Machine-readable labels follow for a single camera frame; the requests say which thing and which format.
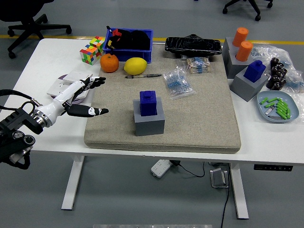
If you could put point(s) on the black cloth pile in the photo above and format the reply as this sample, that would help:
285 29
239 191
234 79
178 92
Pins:
135 40

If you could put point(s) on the blue square seal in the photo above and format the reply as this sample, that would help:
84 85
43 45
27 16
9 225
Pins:
254 71
147 104

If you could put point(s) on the white power strip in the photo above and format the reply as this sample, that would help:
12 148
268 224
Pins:
161 168

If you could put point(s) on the clear plastic parts bag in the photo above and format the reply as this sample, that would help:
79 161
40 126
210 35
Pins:
273 51
295 82

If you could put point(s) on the black rearview mirror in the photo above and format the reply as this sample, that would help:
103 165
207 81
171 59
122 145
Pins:
192 46

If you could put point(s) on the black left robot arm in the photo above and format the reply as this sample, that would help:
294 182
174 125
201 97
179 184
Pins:
14 118

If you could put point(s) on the white table leg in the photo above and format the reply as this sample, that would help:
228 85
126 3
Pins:
240 194
72 185

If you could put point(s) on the black table control panel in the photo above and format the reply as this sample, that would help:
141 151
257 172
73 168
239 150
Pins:
273 167

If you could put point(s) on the tall grey holder block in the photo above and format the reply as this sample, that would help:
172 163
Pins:
229 61

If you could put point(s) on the green battery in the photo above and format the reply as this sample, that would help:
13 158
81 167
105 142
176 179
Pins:
283 104
270 105
263 101
280 100
284 115
283 111
282 108
272 100

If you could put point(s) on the yellow lemon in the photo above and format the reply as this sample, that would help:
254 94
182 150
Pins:
135 66

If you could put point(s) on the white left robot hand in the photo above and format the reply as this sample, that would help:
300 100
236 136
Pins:
59 102

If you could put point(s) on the grey-brown table mat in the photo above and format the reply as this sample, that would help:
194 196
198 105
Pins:
202 118

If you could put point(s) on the black office chair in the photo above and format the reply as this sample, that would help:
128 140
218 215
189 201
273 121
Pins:
249 3
21 9

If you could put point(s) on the white wall socket panel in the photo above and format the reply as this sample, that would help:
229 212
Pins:
57 88

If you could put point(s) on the red tag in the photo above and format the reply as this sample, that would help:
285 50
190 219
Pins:
116 32

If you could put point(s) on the light blue plate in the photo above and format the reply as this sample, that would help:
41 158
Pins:
262 110

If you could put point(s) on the black marker pen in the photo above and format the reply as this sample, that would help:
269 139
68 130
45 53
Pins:
109 29

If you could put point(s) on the silver metal bracket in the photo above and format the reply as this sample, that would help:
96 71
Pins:
218 178

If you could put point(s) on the small silver metal piece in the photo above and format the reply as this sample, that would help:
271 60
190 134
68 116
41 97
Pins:
268 111

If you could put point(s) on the bundle of taped resistors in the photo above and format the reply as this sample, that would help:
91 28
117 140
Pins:
197 65

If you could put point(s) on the grey square seal holder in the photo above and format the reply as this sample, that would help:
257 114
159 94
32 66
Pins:
244 90
149 126

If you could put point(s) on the colourful puzzle cube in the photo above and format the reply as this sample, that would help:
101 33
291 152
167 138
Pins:
97 42
89 55

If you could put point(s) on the clear bag of blue resistors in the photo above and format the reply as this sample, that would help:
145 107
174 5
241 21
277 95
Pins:
178 83

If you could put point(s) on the orange cylinder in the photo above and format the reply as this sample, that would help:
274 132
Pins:
244 51
240 36

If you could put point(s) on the black cylindrical capacitor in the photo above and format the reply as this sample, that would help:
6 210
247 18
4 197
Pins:
272 81
283 72
274 62
282 82
280 66
276 70
276 86

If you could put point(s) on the white wall switch panel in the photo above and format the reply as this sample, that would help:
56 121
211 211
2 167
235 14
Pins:
76 75

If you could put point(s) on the black ballpoint pen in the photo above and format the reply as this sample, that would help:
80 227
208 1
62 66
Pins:
142 76

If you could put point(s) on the orange fruit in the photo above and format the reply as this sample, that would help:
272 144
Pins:
109 63

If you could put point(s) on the blue plastic bin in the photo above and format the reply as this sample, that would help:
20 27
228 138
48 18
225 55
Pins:
135 55

